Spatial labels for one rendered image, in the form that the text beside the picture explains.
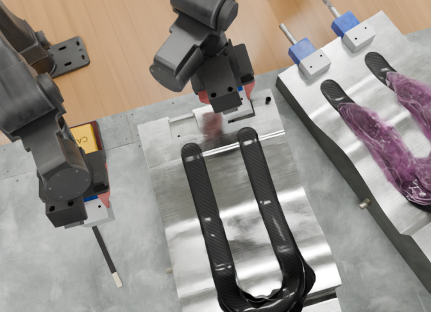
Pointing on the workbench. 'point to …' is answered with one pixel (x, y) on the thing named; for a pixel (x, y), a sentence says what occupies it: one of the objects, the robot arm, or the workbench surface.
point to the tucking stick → (107, 256)
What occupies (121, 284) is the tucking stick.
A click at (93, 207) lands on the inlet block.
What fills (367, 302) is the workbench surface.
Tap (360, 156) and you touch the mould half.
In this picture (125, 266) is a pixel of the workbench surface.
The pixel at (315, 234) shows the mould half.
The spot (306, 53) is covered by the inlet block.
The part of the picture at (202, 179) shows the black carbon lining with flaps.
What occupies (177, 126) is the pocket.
